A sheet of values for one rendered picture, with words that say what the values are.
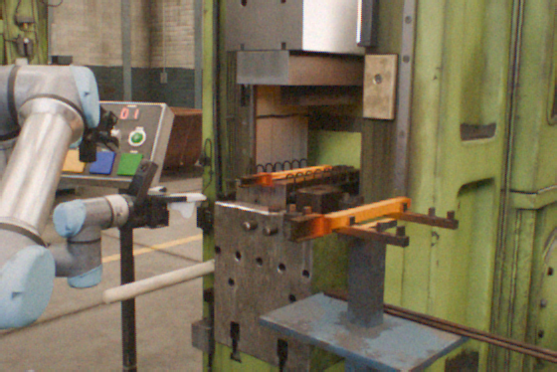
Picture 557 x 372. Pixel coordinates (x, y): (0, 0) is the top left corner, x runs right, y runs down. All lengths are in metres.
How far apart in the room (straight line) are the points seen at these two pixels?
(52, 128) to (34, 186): 0.13
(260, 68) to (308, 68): 0.14
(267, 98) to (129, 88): 9.36
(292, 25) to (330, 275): 0.70
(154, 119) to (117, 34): 9.22
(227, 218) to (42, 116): 0.85
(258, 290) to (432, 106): 0.71
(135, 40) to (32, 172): 10.46
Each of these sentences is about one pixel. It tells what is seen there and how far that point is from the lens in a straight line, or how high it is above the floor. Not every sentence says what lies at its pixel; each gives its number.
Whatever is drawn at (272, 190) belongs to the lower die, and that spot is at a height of 0.97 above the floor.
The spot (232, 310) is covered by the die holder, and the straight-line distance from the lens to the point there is 1.93.
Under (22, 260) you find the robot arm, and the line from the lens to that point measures 0.93.
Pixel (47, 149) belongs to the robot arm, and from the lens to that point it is 1.11.
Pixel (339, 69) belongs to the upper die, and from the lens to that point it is 1.94.
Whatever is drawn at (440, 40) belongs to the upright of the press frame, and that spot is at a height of 1.39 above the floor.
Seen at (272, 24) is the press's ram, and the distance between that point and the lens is 1.79.
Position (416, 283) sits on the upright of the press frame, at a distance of 1.76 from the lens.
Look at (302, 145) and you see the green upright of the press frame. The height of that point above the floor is 1.05.
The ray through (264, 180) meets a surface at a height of 0.99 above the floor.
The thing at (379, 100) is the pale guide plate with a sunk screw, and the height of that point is 1.23.
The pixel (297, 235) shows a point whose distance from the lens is 1.20.
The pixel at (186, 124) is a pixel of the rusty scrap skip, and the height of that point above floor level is 0.68.
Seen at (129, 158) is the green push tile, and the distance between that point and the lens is 2.04.
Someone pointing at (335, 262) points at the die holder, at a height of 0.78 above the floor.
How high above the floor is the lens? 1.28
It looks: 9 degrees down
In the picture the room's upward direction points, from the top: 1 degrees clockwise
